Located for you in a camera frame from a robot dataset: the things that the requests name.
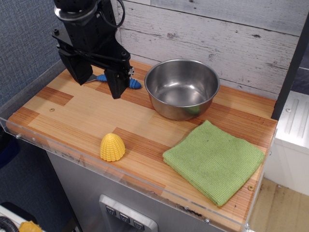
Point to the yellow toy corn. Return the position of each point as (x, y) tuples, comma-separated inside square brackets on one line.
[(112, 148)]

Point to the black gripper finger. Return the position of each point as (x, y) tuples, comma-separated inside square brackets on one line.
[(117, 82), (79, 69)]

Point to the green folded cloth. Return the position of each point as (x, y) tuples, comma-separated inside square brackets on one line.
[(215, 162)]

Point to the yellow object bottom left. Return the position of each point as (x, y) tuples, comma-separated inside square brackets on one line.
[(29, 226)]

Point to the silver dispenser panel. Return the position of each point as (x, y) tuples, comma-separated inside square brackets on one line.
[(121, 218)]

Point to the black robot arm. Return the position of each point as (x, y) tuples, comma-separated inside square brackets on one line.
[(87, 4)]

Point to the clear acrylic table guard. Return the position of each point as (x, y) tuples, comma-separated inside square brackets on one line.
[(71, 120)]

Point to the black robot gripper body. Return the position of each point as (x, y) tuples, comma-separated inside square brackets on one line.
[(90, 33)]

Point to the stainless steel bowl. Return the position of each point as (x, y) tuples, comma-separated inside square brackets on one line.
[(181, 89)]

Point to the white aluminium side block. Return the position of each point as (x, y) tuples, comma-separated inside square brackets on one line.
[(293, 125)]

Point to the blue handled metal spoon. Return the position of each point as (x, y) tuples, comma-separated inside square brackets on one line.
[(134, 84)]

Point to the black vertical post right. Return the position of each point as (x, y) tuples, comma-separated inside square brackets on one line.
[(292, 71)]

